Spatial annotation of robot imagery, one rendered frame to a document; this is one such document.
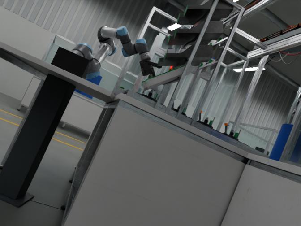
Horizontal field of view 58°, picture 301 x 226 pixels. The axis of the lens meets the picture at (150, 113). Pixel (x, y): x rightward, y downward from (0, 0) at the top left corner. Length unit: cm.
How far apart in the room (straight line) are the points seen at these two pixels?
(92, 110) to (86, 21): 415
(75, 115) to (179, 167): 576
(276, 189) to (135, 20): 982
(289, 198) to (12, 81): 941
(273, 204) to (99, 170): 76
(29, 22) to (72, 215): 913
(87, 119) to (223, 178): 580
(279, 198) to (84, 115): 613
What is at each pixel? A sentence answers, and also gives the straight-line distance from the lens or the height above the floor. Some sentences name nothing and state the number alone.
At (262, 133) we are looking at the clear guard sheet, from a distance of 704.
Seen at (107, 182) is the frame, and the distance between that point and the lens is 134.
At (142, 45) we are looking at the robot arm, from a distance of 209.
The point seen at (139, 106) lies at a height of 84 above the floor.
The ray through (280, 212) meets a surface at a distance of 125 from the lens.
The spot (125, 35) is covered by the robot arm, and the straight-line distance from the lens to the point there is 207.
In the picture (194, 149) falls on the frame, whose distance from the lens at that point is 140.
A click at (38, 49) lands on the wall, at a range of 1004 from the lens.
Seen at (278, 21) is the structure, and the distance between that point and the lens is 857.
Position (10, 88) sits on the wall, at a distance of 1002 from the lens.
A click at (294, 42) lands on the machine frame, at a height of 201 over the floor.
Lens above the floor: 74
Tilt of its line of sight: 4 degrees up
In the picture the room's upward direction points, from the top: 24 degrees clockwise
